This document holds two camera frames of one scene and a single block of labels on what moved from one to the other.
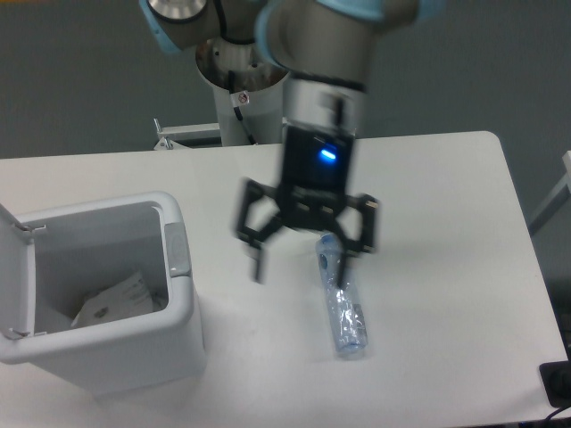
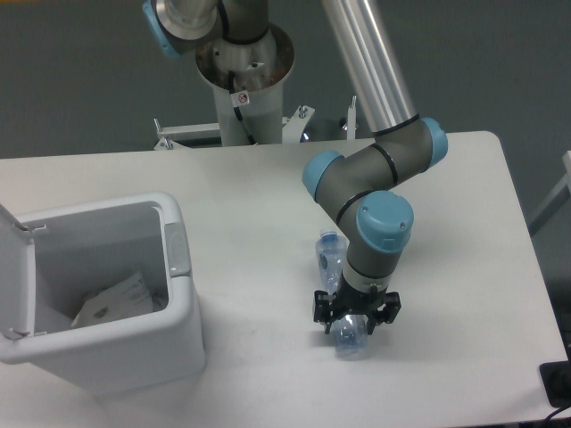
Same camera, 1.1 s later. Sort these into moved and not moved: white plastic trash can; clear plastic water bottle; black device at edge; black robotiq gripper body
Moved: black robotiq gripper body
Not moved: white plastic trash can; black device at edge; clear plastic water bottle
